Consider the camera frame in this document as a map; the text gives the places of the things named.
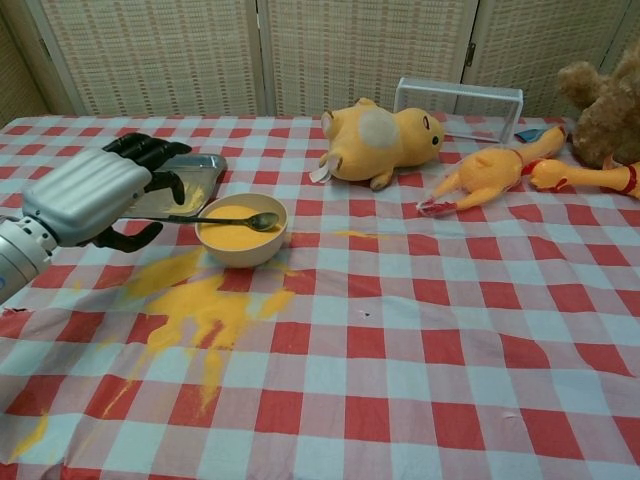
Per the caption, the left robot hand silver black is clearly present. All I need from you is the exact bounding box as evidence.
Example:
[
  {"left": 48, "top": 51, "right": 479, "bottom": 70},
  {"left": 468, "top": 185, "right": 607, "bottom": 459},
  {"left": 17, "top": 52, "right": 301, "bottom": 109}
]
[{"left": 22, "top": 132, "right": 194, "bottom": 253}]

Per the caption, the black spoon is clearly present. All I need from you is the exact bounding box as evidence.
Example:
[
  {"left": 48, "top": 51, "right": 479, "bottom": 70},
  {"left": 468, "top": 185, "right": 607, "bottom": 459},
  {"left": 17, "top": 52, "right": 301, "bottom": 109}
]
[{"left": 159, "top": 211, "right": 281, "bottom": 233}]

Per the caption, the silver metal tray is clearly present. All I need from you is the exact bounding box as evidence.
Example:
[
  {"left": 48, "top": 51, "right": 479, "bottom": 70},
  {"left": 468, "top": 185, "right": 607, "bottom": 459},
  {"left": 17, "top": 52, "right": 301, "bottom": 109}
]
[{"left": 119, "top": 152, "right": 227, "bottom": 221}]

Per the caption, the off-white bowl yellow powder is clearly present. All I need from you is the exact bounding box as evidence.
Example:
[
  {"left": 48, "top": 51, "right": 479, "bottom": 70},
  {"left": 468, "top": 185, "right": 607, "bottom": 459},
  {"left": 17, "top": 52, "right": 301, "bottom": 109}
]
[{"left": 194, "top": 193, "right": 290, "bottom": 269}]

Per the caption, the woven folding screen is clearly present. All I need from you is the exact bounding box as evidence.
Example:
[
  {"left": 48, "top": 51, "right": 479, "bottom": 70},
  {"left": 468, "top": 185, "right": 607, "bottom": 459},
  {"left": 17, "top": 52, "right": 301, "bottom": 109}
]
[{"left": 0, "top": 0, "right": 640, "bottom": 126}]

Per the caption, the spilled yellow powder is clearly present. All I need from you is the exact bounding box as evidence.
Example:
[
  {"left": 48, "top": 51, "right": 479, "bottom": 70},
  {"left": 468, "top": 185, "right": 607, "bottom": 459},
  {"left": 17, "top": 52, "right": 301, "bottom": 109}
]
[{"left": 7, "top": 229, "right": 396, "bottom": 464}]

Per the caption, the yellow plush toy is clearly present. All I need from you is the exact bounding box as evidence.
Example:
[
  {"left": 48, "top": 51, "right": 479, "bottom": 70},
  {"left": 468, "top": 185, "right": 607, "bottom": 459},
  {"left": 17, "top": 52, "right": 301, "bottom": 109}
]
[{"left": 309, "top": 97, "right": 446, "bottom": 191}]

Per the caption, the red white checkered tablecloth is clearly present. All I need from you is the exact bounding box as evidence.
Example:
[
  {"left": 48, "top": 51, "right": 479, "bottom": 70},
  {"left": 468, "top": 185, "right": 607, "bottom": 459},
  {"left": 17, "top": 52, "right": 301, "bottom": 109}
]
[{"left": 0, "top": 113, "right": 640, "bottom": 480}]

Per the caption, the white clear plastic rack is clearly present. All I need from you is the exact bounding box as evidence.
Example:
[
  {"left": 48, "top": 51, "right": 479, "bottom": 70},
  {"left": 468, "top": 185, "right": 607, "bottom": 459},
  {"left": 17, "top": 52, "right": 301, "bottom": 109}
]
[{"left": 394, "top": 77, "right": 525, "bottom": 146}]

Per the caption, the yellow rubber chicken toy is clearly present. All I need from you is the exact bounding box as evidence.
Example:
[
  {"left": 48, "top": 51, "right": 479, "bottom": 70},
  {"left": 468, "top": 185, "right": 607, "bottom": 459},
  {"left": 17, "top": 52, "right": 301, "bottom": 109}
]
[
  {"left": 417, "top": 124, "right": 569, "bottom": 219},
  {"left": 529, "top": 158, "right": 640, "bottom": 201}
]

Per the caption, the brown teddy bear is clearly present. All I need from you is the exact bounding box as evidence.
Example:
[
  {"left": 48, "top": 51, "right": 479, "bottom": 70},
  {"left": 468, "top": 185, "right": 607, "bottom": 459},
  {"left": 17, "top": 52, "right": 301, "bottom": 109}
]
[{"left": 557, "top": 42, "right": 640, "bottom": 171}]

